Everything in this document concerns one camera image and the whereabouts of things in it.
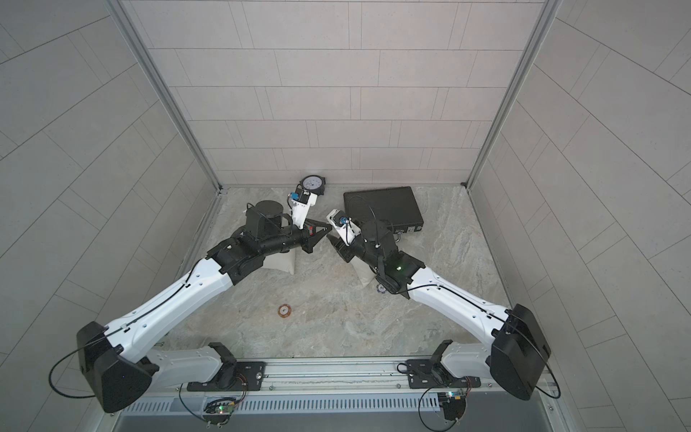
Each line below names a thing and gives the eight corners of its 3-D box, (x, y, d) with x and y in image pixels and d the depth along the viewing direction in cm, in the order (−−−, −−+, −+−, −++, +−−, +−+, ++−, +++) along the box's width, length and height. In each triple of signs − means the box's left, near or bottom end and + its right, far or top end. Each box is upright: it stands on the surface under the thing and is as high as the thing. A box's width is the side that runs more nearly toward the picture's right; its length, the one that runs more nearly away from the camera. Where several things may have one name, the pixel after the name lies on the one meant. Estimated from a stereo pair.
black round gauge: (300, 187, 118) (299, 182, 115) (311, 176, 122) (310, 171, 120) (321, 196, 115) (320, 191, 112) (331, 184, 119) (330, 179, 117)
